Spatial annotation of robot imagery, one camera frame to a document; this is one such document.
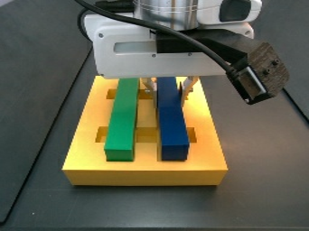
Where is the green rectangular block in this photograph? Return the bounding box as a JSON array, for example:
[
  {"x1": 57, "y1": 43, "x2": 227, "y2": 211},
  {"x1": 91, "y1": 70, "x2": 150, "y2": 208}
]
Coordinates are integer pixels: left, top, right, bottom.
[{"x1": 105, "y1": 79, "x2": 140, "y2": 162}]

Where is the black camera cable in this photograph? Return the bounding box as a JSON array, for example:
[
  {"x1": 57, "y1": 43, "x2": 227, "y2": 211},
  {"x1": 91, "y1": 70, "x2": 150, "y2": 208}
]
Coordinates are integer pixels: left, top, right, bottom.
[{"x1": 73, "y1": 0, "x2": 248, "y2": 79}]

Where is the blue rectangular block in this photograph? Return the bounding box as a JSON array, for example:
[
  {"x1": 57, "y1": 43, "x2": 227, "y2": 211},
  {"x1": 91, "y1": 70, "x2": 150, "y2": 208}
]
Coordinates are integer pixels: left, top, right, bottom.
[{"x1": 157, "y1": 77, "x2": 190, "y2": 161}]

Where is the yellow slotted board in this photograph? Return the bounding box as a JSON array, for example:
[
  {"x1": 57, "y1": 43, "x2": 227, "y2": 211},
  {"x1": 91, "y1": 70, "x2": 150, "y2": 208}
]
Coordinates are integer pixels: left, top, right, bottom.
[{"x1": 63, "y1": 77, "x2": 229, "y2": 186}]

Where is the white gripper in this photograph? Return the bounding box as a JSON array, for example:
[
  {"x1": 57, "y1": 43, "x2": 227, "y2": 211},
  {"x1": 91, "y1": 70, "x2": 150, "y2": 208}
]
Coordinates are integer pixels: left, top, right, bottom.
[{"x1": 83, "y1": 13, "x2": 256, "y2": 108}]

